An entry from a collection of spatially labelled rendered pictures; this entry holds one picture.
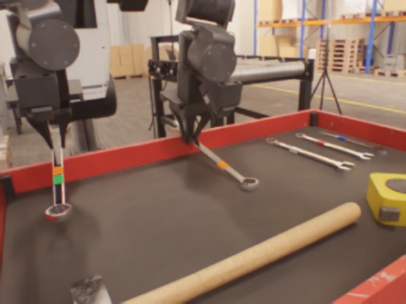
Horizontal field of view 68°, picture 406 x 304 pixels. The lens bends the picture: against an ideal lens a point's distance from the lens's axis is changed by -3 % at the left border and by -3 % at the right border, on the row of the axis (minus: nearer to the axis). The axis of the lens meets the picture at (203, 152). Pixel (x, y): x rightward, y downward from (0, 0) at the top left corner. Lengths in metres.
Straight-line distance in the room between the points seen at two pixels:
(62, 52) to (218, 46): 0.20
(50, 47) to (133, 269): 0.26
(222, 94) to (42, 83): 0.24
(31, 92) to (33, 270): 0.20
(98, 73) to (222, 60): 0.58
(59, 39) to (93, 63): 0.59
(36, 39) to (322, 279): 0.38
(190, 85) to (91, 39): 0.52
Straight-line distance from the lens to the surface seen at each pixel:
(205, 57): 0.45
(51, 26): 0.39
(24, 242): 0.44
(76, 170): 0.58
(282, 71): 2.67
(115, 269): 0.35
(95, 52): 0.98
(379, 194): 0.44
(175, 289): 0.29
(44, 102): 0.40
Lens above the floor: 1.13
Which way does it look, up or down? 20 degrees down
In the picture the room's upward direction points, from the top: 2 degrees counter-clockwise
